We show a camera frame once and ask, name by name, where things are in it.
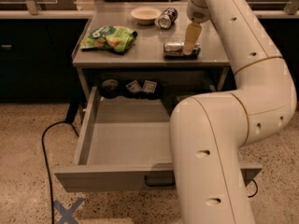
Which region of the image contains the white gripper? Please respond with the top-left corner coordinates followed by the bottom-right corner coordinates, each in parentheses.
top-left (183, 0), bottom-right (211, 55)

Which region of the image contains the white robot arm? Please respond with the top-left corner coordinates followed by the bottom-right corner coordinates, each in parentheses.
top-left (170, 0), bottom-right (297, 224)

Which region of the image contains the dark soda can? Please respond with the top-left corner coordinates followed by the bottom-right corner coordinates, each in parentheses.
top-left (155, 7), bottom-right (178, 29)

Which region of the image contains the grey open top drawer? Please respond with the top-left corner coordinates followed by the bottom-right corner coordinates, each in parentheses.
top-left (53, 86), bottom-right (263, 193)

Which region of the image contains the beige bowl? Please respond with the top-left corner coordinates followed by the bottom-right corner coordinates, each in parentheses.
top-left (131, 7), bottom-right (161, 25)

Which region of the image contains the grey cabinet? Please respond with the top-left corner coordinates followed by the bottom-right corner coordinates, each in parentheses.
top-left (73, 3), bottom-right (235, 95)

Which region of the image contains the green chip bag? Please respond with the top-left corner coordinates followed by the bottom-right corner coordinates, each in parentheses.
top-left (79, 25), bottom-right (137, 53)

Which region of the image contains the black item with labels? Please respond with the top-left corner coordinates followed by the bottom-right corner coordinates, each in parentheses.
top-left (121, 80), bottom-right (164, 100)

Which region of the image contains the black round object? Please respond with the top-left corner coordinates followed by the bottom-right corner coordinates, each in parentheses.
top-left (100, 79), bottom-right (119, 98)

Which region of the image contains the blue tape cross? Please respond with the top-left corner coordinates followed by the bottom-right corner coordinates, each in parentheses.
top-left (54, 198), bottom-right (84, 224)

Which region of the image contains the black drawer handle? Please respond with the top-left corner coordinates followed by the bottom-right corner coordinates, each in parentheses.
top-left (144, 175), bottom-right (176, 188)

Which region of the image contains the black cable left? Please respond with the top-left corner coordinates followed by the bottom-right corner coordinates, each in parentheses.
top-left (41, 120), bottom-right (80, 224)

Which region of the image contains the black cable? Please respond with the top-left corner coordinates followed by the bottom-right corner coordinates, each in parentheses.
top-left (248, 179), bottom-right (259, 199)
top-left (41, 120), bottom-right (80, 224)

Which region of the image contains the black cable right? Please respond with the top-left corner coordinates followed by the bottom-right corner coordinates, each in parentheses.
top-left (248, 179), bottom-right (259, 199)

